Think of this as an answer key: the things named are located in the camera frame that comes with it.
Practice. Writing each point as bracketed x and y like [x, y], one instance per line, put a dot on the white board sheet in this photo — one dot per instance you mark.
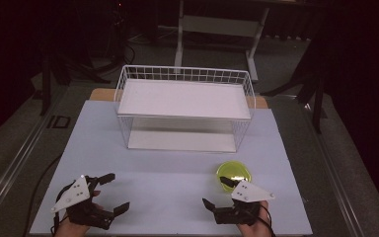
[164, 184]

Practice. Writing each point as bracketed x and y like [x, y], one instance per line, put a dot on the white metal desk frame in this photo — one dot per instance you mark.
[220, 26]

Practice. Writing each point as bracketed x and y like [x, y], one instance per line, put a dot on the yellow-green bowl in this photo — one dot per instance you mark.
[233, 169]

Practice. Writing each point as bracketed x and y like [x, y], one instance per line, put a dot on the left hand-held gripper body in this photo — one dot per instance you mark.
[75, 194]

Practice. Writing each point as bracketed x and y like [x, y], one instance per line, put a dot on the person's right hand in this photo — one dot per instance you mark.
[256, 230]

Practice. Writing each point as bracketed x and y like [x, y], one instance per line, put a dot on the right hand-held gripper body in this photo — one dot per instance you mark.
[248, 192]

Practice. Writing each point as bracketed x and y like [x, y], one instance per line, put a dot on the black metal stand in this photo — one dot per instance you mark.
[317, 98]
[46, 85]

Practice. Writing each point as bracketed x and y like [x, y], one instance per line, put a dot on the person's left hand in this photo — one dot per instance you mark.
[70, 230]

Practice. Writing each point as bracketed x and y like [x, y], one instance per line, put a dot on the grey metal floor rail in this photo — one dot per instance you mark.
[335, 171]
[16, 168]

